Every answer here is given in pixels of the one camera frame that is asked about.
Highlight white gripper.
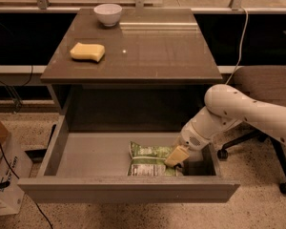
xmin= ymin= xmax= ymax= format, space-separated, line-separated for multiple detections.
xmin=164 ymin=123 xmax=209 ymax=167

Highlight green jalapeno chip bag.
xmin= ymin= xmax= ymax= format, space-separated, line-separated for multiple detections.
xmin=128 ymin=141 xmax=182 ymax=177

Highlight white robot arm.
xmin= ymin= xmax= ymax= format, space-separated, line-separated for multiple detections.
xmin=165 ymin=84 xmax=286 ymax=167

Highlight open grey top drawer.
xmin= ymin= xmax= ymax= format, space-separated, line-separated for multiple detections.
xmin=17 ymin=93 xmax=241 ymax=204

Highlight brown cabinet with glossy top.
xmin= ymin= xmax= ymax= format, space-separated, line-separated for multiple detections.
xmin=40 ymin=8 xmax=224 ymax=133

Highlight yellow sponge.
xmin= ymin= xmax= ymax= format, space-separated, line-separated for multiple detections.
xmin=70 ymin=43 xmax=105 ymax=62

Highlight white ceramic bowl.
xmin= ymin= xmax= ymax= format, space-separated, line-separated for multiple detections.
xmin=93 ymin=4 xmax=122 ymax=27

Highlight white cardboard box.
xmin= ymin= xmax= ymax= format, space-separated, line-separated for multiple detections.
xmin=0 ymin=135 xmax=32 ymax=216

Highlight black cable on floor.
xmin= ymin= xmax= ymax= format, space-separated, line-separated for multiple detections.
xmin=0 ymin=126 xmax=54 ymax=229

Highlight white cable on wall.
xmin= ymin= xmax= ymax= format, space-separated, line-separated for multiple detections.
xmin=224 ymin=7 xmax=250 ymax=86

